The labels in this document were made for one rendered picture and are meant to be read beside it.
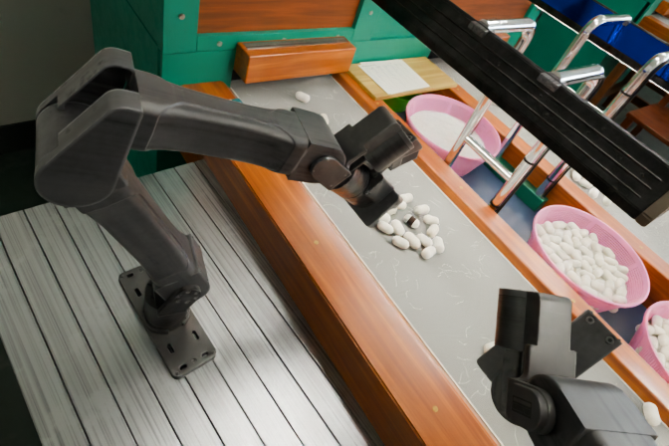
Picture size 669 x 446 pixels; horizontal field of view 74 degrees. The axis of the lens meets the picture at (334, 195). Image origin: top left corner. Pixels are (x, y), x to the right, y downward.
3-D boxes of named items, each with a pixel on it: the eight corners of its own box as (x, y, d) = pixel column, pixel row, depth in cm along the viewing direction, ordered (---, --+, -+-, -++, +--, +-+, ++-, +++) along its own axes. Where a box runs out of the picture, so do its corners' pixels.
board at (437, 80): (374, 101, 115) (376, 98, 114) (341, 68, 122) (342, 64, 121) (456, 87, 134) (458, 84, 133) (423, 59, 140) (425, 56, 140)
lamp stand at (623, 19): (534, 212, 117) (669, 61, 86) (480, 161, 126) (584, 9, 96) (569, 194, 128) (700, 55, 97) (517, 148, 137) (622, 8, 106)
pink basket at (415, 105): (484, 199, 114) (504, 173, 108) (387, 163, 113) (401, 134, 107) (481, 140, 134) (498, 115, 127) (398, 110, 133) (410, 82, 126)
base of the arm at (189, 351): (159, 232, 72) (113, 249, 67) (224, 333, 63) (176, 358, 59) (158, 261, 77) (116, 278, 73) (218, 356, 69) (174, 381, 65)
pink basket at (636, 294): (611, 353, 91) (647, 332, 85) (496, 275, 97) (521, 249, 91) (622, 275, 110) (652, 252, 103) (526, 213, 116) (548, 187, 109)
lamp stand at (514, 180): (432, 263, 94) (566, 83, 64) (375, 196, 103) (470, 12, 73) (486, 236, 105) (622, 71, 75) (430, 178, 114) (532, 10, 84)
